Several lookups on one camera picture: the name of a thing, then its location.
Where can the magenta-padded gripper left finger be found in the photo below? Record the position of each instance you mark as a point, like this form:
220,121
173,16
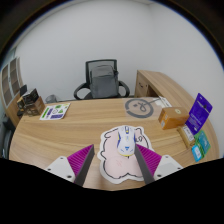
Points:
76,161

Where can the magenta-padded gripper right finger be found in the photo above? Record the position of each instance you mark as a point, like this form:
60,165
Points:
151,161

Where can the white blue yellow computer mouse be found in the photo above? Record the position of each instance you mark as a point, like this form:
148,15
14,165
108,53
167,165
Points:
126,141

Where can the pink pig-shaped mouse pad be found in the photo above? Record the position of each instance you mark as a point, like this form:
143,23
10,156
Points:
116,165

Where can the tan box white label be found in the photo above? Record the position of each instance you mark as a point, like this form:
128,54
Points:
186,136

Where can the light blue package card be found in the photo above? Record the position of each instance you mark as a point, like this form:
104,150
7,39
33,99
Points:
196,153

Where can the small orange-brown box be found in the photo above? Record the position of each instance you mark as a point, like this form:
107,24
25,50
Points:
173,118

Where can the white sticker sheet green purple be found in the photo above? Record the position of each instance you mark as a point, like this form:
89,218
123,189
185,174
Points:
55,111

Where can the teal package card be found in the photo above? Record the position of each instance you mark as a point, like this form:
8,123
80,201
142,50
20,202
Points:
203,142

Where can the brown cardboard box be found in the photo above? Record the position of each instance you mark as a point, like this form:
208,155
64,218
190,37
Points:
36,108

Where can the grey waste bin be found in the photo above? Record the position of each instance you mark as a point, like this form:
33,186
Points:
51,99

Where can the purple hanging package card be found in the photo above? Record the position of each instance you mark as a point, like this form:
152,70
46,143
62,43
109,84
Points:
199,113

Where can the black mesh office chair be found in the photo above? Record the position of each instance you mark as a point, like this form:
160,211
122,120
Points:
81,89

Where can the black leather armchair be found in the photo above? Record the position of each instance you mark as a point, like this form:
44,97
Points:
6,140

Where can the wooden side desk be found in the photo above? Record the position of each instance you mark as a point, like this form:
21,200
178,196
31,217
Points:
160,85

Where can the black ribbed box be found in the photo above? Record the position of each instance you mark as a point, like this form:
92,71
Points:
30,96

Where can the grey backpack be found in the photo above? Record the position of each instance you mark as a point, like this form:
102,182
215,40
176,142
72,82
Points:
104,82

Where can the small black chair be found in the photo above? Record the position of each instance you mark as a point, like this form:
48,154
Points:
23,90

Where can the wooden shelf unit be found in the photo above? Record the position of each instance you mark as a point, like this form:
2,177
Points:
10,81

